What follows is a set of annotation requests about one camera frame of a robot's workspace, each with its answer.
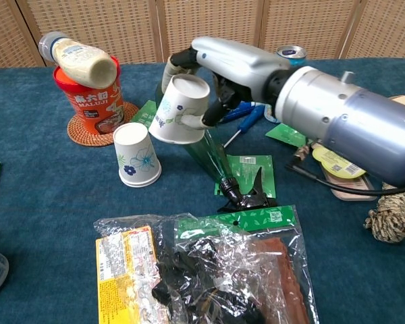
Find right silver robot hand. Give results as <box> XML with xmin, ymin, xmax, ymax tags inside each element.
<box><xmin>160</xmin><ymin>36</ymin><xmax>291</xmax><ymax>132</ymax></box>

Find light green drink can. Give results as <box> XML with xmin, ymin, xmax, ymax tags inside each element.
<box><xmin>275</xmin><ymin>45</ymin><xmax>307</xmax><ymax>67</ymax></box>

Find woven wooden folding screen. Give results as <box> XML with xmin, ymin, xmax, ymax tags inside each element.
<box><xmin>0</xmin><ymin>0</ymin><xmax>405</xmax><ymax>68</ymax></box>

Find yellow green labelled packet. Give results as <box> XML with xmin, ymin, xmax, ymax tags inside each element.
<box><xmin>312</xmin><ymin>144</ymin><xmax>367</xmax><ymax>179</ymax></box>

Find red bowl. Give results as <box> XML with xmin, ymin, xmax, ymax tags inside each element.
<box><xmin>52</xmin><ymin>55</ymin><xmax>126</xmax><ymax>136</ymax></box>

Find creamy salad dressing bottle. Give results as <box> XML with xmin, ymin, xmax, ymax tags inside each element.
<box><xmin>38</xmin><ymin>31</ymin><xmax>118</xmax><ymax>89</ymax></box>

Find clear bag with green header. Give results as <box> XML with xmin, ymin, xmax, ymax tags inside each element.
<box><xmin>173</xmin><ymin>205</ymin><xmax>320</xmax><ymax>324</ymax></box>

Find pink flat case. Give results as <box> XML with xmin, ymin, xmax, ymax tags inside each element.
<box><xmin>320</xmin><ymin>165</ymin><xmax>379</xmax><ymax>203</ymax></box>

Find round woven rattan coaster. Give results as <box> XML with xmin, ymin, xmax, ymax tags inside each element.
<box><xmin>66</xmin><ymin>101</ymin><xmax>140</xmax><ymax>147</ymax></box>

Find crumpled clear bag black contents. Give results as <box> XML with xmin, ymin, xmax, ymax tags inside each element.
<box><xmin>93</xmin><ymin>212</ymin><xmax>267</xmax><ymax>324</ymax></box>

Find yellow snack packet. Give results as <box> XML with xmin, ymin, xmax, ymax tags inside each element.
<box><xmin>94</xmin><ymin>225</ymin><xmax>171</xmax><ymax>324</ymax></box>

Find blue felt table cloth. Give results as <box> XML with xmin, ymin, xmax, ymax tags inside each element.
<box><xmin>0</xmin><ymin>57</ymin><xmax>405</xmax><ymax>324</ymax></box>

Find blue handled screwdriver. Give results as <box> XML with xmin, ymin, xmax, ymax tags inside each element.
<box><xmin>222</xmin><ymin>104</ymin><xmax>266</xmax><ymax>149</ymax></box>

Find black arm cable with plug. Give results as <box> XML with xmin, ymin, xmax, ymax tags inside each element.
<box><xmin>285</xmin><ymin>140</ymin><xmax>405</xmax><ymax>197</ymax></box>

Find beige braided rope bundle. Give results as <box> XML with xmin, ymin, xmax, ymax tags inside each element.
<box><xmin>363</xmin><ymin>182</ymin><xmax>405</xmax><ymax>244</ymax></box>

